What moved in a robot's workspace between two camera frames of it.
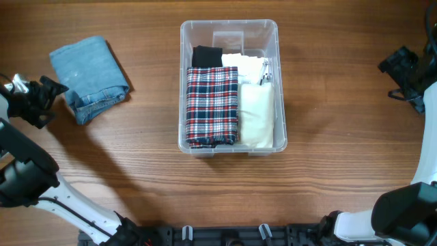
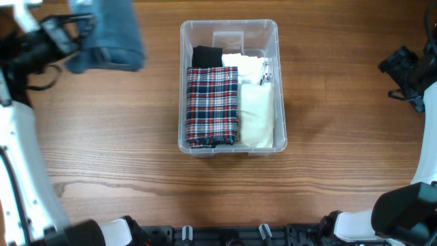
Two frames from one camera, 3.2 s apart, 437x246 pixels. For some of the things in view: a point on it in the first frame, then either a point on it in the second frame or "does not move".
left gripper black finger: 42,93 → 87,24
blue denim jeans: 90,74 → 115,43
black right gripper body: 403,63 does not move
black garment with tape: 203,56 does not move
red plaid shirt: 212,106 does not move
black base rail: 272,234 does not move
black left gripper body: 21,106 → 46,45
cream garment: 257,104 does not move
